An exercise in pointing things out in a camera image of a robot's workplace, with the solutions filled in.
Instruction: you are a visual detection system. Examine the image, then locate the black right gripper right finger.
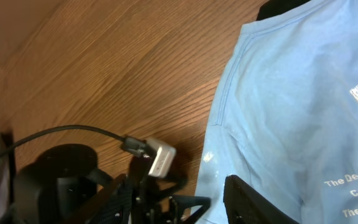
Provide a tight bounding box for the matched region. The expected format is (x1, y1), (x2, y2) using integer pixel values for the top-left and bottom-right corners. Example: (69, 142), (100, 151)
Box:
(223, 175), (298, 224)

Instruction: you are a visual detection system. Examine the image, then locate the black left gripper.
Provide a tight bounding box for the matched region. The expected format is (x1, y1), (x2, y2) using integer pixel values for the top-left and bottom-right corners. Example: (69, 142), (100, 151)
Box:
(13, 144), (211, 223)

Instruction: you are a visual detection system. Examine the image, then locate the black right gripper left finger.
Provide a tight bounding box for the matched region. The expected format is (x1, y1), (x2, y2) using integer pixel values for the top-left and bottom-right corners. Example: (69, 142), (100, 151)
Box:
(60, 174), (132, 224)

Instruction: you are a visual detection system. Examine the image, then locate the light blue printed t-shirt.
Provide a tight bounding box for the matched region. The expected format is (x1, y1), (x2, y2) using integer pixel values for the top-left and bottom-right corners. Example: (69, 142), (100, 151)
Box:
(195, 0), (358, 223)

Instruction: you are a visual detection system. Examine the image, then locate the black t-shirt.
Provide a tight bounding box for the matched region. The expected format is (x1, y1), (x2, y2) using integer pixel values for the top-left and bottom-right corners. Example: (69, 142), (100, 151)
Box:
(256, 0), (310, 21)

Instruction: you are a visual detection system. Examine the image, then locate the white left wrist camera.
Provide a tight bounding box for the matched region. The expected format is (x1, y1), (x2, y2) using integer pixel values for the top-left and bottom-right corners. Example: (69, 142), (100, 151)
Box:
(146, 138), (177, 178)

